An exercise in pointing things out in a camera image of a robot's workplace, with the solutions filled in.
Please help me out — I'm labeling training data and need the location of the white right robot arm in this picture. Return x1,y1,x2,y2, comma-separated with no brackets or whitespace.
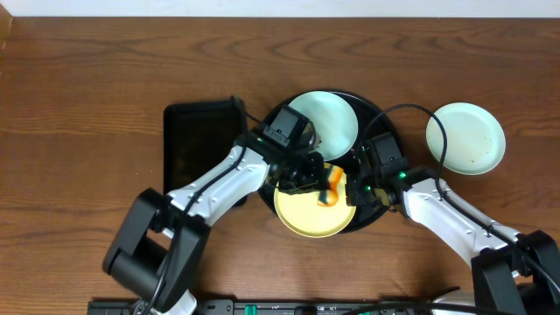
346,167,559,314

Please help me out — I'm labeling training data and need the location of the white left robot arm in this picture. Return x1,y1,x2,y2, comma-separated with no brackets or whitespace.
102,128,325,314

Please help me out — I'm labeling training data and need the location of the green and orange sponge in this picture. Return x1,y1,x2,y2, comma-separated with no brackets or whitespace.
317,164,344,207

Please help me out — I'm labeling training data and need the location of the mint plate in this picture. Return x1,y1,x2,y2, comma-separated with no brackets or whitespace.
289,91,359,161
425,102,506,176

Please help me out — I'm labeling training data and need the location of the yellow plate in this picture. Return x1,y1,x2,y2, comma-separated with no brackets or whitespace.
274,173,356,238

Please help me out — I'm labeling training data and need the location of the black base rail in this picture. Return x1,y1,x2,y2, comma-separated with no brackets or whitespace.
87,297,482,315

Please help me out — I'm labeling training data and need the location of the black round tray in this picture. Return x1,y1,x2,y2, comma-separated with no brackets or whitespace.
257,90,406,235

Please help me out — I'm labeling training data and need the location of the black rectangular water tray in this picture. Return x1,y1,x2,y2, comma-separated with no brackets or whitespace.
163,100,242,193

